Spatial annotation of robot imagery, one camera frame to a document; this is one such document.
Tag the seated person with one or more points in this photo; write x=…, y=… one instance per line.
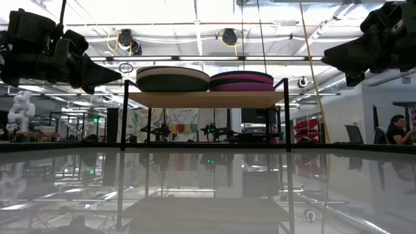
x=396, y=133

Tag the red storage rack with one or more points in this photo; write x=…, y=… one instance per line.
x=307, y=126

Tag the long ceiling light bar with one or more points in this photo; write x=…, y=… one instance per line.
x=208, y=58

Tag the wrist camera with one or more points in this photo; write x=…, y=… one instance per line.
x=63, y=52
x=383, y=16

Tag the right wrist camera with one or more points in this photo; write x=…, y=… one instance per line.
x=383, y=16

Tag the magenta plate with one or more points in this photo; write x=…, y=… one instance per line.
x=243, y=87
x=250, y=78

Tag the teal plate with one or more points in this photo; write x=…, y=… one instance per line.
x=169, y=85

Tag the black screen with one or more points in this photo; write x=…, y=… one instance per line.
x=258, y=116

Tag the white humanoid robot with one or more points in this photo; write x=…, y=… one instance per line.
x=22, y=109

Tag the dark office chair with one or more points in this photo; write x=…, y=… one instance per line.
x=379, y=136

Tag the black metal table frame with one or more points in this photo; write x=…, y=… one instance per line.
x=84, y=126

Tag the black speaker cabinet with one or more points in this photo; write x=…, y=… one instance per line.
x=112, y=123

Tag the background robot arm green light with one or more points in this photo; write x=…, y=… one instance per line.
x=213, y=130

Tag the wooden shelf with black frame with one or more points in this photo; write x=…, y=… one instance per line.
x=208, y=99

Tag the black table edge rail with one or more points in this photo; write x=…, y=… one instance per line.
x=195, y=147

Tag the row of colourful cloths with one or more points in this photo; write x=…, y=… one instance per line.
x=183, y=128

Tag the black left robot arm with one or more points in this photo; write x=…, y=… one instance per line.
x=31, y=31

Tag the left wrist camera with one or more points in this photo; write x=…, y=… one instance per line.
x=63, y=52

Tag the black background robot arm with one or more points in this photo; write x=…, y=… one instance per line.
x=159, y=131

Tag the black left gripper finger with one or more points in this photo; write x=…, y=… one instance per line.
x=97, y=74
x=88, y=89

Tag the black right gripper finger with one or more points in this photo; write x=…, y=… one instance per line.
x=351, y=58
x=352, y=80

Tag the cream white plate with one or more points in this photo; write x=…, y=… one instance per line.
x=182, y=73

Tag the grey office chair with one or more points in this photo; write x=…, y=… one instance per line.
x=354, y=134

